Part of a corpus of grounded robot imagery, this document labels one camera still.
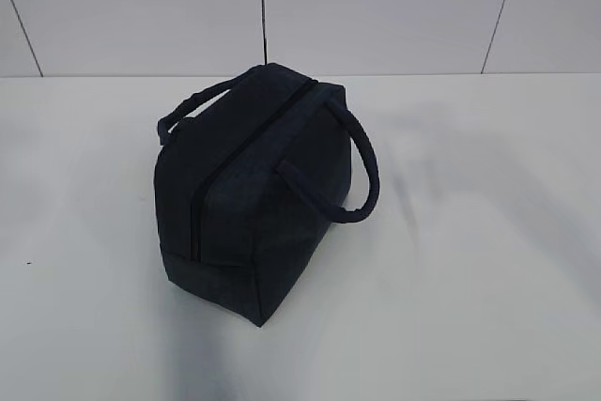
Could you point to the navy blue lunch bag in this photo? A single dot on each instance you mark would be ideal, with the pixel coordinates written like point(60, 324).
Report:
point(251, 174)

